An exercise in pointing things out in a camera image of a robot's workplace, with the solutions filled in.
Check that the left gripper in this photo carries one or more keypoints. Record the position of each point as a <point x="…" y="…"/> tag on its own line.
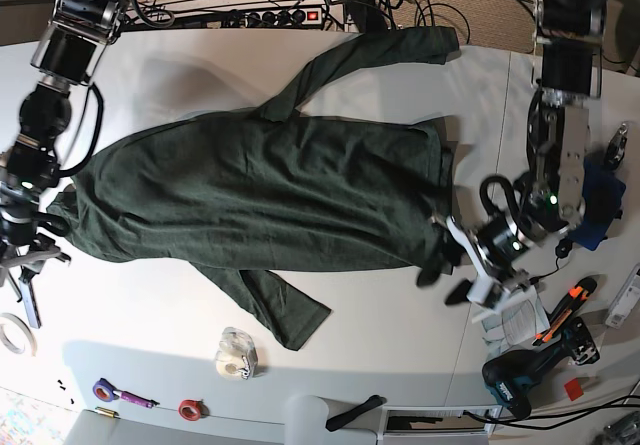
<point x="492" y="250"/>

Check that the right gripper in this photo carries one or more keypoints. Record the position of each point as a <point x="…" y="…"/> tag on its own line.
<point x="27" y="235"/>

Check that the dark green t-shirt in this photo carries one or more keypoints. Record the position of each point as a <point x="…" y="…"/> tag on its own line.
<point x="246" y="195"/>

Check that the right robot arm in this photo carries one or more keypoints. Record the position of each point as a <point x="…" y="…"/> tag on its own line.
<point x="65" y="58"/>

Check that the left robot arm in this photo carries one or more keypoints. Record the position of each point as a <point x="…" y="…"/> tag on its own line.
<point x="563" y="192"/>

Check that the white tape roll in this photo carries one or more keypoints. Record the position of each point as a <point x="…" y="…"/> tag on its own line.
<point x="16" y="337"/>

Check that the white paper manual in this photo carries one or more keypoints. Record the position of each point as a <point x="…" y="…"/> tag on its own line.
<point x="521" y="320"/>

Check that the orange black utility knife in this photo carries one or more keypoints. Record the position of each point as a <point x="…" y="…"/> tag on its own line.
<point x="565" y="309"/>

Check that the purple tape roll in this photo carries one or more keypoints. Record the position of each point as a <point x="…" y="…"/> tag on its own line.
<point x="105" y="391"/>

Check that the red square sticker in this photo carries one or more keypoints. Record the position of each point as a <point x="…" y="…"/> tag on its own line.
<point x="573" y="389"/>

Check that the blue plastic box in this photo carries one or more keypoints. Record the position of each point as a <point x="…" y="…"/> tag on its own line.
<point x="602" y="193"/>

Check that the brass small cylinder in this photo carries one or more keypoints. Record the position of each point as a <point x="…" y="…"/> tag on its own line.
<point x="106" y="412"/>

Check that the metal clamp tool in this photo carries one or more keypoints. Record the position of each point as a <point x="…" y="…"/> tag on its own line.
<point x="616" y="148"/>

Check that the red tape roll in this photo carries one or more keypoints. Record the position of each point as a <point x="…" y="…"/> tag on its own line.
<point x="190" y="410"/>

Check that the black power strip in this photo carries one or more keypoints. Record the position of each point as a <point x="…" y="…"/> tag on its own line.
<point x="278" y="19"/>

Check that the black cordless drill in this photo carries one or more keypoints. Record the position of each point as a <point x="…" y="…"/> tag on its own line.
<point x="511" y="376"/>

